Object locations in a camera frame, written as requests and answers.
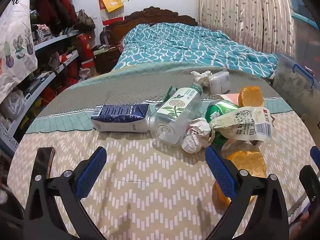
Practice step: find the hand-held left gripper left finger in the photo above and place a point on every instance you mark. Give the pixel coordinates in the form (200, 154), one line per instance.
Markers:
(91, 172)

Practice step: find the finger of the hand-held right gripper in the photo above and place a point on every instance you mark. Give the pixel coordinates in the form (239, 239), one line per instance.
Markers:
(314, 153)

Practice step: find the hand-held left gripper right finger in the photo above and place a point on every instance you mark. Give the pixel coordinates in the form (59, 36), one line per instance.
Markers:
(220, 172)

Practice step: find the orange peel half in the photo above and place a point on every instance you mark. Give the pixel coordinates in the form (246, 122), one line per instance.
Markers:
(247, 163)
(250, 96)

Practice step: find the printed clear plastic wrapper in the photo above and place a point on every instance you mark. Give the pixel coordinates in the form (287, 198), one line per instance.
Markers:
(250, 127)

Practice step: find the crumpled white paper ball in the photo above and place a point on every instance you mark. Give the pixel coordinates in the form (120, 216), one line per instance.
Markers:
(196, 137)

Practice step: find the black smartphone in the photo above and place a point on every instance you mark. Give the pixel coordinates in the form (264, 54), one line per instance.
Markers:
(43, 160)

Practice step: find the beige zigzag bed mat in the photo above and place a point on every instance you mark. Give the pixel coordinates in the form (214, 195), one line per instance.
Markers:
(150, 180)

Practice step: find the green drink can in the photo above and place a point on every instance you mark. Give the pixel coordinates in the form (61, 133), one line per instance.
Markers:
(217, 110)

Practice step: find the dark blue milk carton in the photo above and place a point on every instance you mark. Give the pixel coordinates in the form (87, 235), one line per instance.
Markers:
(117, 115)

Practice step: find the clear bottle with flower label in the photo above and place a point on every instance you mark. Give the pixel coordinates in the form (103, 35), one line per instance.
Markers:
(175, 112)

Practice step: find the white tissue pack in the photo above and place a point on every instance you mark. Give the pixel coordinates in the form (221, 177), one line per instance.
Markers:
(219, 82)

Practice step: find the grey quilted mattress pad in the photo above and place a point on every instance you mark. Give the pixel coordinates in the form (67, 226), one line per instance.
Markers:
(125, 85)

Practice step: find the green snack wrapper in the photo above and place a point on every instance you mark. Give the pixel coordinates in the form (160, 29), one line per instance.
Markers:
(170, 92)

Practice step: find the crumpled white tissue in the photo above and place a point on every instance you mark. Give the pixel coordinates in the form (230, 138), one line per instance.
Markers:
(201, 76)

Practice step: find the clear plastic jar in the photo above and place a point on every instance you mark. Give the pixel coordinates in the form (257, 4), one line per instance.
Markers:
(85, 74)

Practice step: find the white plastic bag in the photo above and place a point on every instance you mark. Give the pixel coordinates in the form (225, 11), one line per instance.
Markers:
(11, 103)

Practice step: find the dark wooden nightstand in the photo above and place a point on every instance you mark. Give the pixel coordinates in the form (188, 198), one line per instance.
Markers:
(105, 60)

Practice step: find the translucent storage box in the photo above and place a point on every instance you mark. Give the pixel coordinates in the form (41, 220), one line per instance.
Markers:
(307, 35)

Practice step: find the red bag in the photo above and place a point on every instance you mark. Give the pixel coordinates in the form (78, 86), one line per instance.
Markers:
(86, 47)

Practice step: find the teal patterned quilt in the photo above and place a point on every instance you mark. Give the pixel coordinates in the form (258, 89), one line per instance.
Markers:
(180, 45)

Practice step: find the grey metal shelf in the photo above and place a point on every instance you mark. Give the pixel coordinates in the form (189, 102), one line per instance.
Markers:
(47, 43)

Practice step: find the brown handbag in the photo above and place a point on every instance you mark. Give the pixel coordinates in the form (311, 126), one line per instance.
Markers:
(83, 20)

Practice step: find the white printed cloth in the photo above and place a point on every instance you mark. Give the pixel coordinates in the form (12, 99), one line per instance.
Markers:
(15, 30)

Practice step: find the leaf print curtain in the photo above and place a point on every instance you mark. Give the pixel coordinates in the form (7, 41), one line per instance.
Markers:
(237, 10)

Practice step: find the hanging dark coats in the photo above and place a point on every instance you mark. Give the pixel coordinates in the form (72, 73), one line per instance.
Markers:
(50, 7)

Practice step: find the yellow hanging card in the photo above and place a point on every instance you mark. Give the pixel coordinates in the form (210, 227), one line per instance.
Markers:
(113, 3)

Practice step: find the carved wooden headboard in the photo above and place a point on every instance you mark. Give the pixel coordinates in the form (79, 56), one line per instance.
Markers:
(155, 13)

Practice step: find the red wall calendar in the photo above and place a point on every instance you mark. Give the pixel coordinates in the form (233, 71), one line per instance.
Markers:
(107, 15)

